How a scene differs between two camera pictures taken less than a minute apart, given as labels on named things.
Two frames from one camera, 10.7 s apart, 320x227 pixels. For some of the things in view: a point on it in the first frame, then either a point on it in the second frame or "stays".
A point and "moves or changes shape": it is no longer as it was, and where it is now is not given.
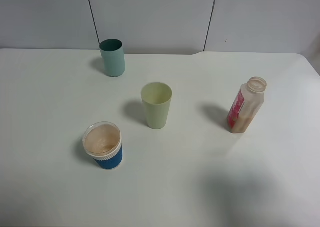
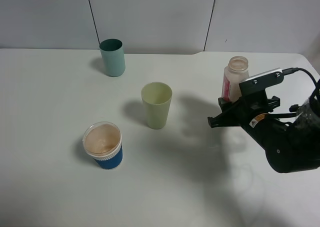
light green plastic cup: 156,97 stays
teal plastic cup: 113,54 stays
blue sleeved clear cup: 102,142 stays
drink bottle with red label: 247,105 moves or changes shape
